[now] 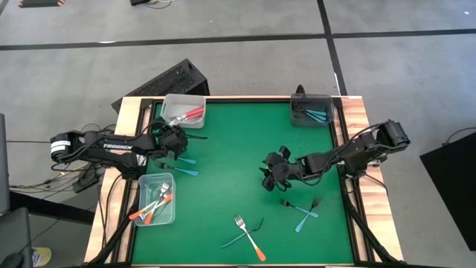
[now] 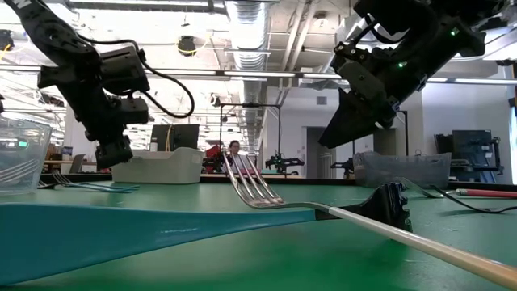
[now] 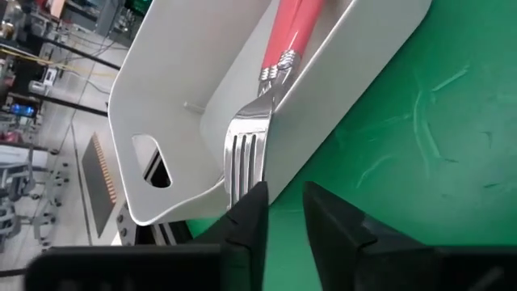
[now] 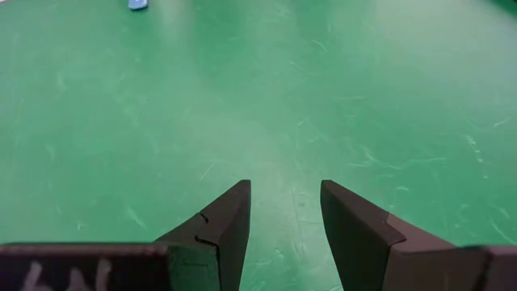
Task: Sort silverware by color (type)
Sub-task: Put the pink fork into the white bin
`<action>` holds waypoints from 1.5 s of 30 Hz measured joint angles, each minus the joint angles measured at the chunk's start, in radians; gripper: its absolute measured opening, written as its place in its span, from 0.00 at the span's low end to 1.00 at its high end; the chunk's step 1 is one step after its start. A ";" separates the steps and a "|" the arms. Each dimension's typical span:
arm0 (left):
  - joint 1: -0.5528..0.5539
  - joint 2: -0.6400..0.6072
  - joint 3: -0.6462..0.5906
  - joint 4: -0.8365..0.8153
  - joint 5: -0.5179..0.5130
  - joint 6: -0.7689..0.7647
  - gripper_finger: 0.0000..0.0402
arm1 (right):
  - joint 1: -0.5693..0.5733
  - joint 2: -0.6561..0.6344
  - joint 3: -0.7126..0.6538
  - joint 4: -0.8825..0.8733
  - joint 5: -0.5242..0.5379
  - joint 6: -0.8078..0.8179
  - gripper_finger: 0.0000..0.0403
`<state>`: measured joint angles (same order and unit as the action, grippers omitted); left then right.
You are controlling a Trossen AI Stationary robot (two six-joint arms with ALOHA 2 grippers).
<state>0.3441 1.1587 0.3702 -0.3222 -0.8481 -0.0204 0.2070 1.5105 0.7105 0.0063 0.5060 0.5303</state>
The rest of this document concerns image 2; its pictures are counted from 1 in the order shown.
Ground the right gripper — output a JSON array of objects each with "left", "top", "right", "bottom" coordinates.
[{"left": 318, "top": 48, "right": 427, "bottom": 149}]

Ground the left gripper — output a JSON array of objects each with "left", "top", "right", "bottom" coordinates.
[{"left": 74, "top": 86, "right": 150, "bottom": 170}]

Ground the red-handled silver fork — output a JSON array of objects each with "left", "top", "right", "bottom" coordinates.
[{"left": 399, "top": 176, "right": 517, "bottom": 200}]

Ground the white round column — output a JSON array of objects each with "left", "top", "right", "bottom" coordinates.
[{"left": 63, "top": 105, "right": 98, "bottom": 175}]

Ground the white plastic bin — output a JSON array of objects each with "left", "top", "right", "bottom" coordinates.
[{"left": 111, "top": 146, "right": 205, "bottom": 185}]

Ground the grey doorway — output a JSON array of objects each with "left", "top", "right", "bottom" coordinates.
[{"left": 305, "top": 126, "right": 338, "bottom": 179}]

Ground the black monitor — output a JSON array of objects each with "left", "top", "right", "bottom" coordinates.
[{"left": 149, "top": 124, "right": 200, "bottom": 153}]

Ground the dark tinted plastic bin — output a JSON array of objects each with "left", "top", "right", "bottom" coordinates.
[{"left": 352, "top": 151, "right": 452, "bottom": 189}]

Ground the clear plastic bin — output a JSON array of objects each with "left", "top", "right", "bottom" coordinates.
[{"left": 0, "top": 115, "right": 53, "bottom": 197}]

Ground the teal spoon bottom centre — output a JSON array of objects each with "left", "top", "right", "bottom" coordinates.
[{"left": 0, "top": 181, "right": 414, "bottom": 287}]

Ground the red machine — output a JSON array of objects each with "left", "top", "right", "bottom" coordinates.
[{"left": 203, "top": 144, "right": 222, "bottom": 174}]

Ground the black workstation with monitors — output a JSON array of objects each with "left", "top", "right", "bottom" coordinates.
[{"left": 434, "top": 129, "right": 505, "bottom": 185}]

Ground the person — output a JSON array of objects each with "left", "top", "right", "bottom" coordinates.
[{"left": 224, "top": 139, "right": 248, "bottom": 175}]

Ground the black hanging device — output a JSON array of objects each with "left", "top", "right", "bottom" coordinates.
[{"left": 0, "top": 29, "right": 15, "bottom": 52}]

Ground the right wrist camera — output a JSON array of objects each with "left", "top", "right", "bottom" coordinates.
[{"left": 335, "top": 40, "right": 387, "bottom": 104}]

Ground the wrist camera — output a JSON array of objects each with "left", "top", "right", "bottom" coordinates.
[
  {"left": 99, "top": 45, "right": 151, "bottom": 97},
  {"left": 335, "top": 40, "right": 387, "bottom": 104}
]

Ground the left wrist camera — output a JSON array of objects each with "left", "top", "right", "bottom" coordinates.
[{"left": 99, "top": 45, "right": 151, "bottom": 97}]

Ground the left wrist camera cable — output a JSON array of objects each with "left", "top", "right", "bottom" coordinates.
[{"left": 76, "top": 34, "right": 195, "bottom": 120}]

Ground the black hanging camera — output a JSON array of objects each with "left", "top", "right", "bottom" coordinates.
[{"left": 176, "top": 35, "right": 198, "bottom": 57}]

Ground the silver ventilation duct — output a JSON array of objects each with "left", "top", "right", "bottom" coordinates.
[{"left": 224, "top": 0, "right": 280, "bottom": 150}]

